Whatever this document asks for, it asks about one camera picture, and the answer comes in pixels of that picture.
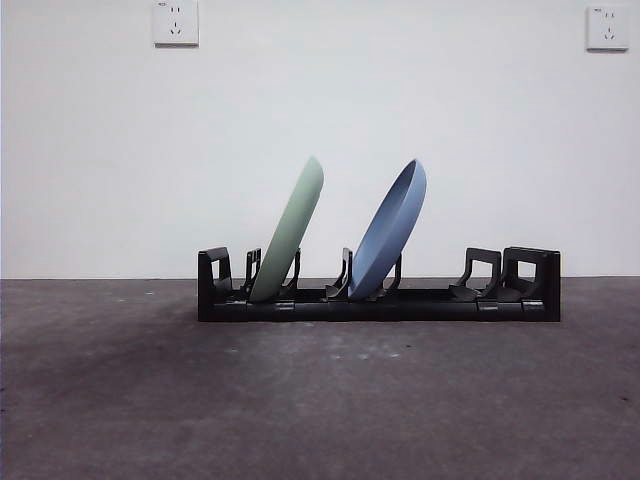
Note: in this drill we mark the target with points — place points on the green round plate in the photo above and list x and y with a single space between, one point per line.
292 225

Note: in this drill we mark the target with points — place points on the blue round plate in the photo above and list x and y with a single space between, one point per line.
390 235

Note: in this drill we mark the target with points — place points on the black plastic plate rack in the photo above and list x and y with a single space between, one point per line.
550 290

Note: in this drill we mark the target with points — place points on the white wall socket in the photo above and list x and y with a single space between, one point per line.
176 22
607 30

